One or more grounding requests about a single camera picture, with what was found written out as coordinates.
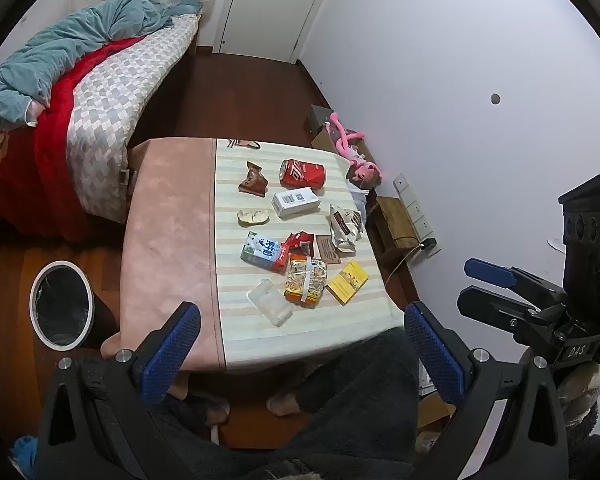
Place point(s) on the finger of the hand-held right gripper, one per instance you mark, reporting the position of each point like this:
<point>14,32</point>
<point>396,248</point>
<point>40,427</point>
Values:
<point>490,271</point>
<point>485,305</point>

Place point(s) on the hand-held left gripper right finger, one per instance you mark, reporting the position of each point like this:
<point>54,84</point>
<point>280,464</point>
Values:
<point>432,355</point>

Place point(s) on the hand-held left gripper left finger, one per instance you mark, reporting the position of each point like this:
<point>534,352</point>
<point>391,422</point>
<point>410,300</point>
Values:
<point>172,350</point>

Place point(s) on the black white-rimmed trash bin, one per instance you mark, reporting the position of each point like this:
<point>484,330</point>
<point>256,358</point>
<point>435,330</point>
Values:
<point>62,305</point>

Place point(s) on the brown snack wrapper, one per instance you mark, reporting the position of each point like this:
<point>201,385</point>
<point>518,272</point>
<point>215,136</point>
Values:
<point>253,182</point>

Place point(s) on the red soda can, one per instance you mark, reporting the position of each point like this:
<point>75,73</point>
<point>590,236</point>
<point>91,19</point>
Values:
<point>302,174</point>

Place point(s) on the flat cardboard piece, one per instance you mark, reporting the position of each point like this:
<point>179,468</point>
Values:
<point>432,410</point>

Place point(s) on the person's foot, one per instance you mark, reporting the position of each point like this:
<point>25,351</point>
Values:
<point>282,404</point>
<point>202,405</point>

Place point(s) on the black charger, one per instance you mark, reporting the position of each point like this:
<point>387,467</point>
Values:
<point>429,243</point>

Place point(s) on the striped tablecloth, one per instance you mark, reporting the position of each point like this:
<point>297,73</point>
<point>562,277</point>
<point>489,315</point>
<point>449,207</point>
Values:
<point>350,325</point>

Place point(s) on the person's legs dark trousers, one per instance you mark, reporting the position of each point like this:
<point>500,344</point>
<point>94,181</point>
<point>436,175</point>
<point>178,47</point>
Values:
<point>355,400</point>

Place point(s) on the wooden stool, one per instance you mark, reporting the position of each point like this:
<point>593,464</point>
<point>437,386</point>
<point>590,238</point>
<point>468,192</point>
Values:
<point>397,222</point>

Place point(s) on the clear plastic packet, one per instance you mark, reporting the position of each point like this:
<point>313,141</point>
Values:
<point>270,304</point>

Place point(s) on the pink table cloth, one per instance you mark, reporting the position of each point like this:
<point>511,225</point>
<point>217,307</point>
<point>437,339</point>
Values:
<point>170,240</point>

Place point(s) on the yellow small box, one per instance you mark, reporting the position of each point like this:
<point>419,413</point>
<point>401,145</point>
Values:
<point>348,282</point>

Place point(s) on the blue white milk carton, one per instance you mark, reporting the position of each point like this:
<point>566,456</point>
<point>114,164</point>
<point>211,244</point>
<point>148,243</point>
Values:
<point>262,252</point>

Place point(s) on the white plastic bag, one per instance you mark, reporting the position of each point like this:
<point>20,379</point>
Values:
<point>361,202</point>

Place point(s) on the orange noodle packet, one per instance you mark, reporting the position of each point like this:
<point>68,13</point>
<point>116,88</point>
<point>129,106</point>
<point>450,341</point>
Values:
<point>306,280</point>

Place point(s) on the brown paper card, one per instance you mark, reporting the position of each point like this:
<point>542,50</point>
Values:
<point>327,251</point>

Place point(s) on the silver crumpled snack bag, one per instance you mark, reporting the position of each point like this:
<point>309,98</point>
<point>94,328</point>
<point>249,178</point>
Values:
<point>346,227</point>

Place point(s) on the red crumpled wrapper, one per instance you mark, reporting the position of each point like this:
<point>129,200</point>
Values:
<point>300,244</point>

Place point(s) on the pink plush toy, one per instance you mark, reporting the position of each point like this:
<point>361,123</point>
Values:
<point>360,167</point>

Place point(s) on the blue cloth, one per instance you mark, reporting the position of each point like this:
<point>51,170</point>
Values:
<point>25,452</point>

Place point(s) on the white small box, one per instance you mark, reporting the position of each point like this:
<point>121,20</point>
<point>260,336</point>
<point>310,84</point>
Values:
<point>296,201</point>

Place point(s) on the brown cardboard box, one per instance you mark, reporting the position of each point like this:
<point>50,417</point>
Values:
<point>322,132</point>

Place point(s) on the red blanket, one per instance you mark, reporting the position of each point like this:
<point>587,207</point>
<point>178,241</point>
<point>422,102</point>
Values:
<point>35,160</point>

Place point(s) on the bed with checkered sheet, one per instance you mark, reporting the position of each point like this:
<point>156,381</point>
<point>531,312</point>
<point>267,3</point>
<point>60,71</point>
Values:
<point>115,100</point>

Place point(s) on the teal blanket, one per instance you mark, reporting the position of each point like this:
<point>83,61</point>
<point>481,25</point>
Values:
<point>70,40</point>

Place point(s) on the white door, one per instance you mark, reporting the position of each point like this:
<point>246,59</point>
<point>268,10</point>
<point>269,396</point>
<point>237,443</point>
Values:
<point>275,5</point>

